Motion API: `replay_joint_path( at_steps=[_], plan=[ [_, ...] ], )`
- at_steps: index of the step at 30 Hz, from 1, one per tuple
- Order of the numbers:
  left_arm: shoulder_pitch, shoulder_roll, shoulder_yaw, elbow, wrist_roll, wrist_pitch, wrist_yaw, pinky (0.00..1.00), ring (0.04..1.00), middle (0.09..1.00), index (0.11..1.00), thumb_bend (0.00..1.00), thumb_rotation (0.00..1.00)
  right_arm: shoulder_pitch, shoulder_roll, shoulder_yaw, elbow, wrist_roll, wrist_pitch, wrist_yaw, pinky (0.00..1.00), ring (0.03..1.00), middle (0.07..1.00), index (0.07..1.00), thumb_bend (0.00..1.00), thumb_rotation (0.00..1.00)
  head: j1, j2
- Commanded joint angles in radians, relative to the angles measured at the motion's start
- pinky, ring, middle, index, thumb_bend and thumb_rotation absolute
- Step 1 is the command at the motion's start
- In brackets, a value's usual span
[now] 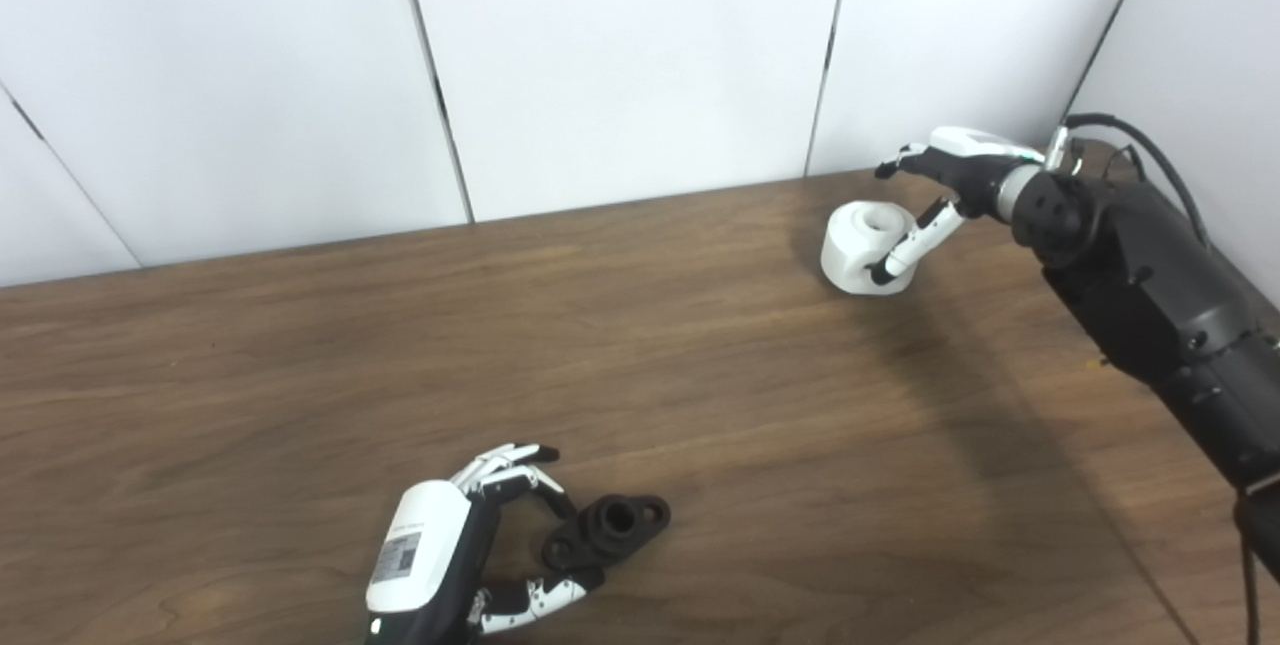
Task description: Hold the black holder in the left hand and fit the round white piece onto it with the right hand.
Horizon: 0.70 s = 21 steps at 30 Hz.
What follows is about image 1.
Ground round white piece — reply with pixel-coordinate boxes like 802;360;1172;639
821;202;919;296

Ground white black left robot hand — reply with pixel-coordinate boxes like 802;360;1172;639
364;443;606;645

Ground black flanged holder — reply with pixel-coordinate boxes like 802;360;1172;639
541;494;672;573

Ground thin right wrist wire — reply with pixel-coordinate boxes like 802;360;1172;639
1100;143;1148;182

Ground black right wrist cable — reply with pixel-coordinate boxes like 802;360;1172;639
1062;113;1211;251

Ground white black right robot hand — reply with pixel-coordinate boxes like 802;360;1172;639
870;127;1046;286

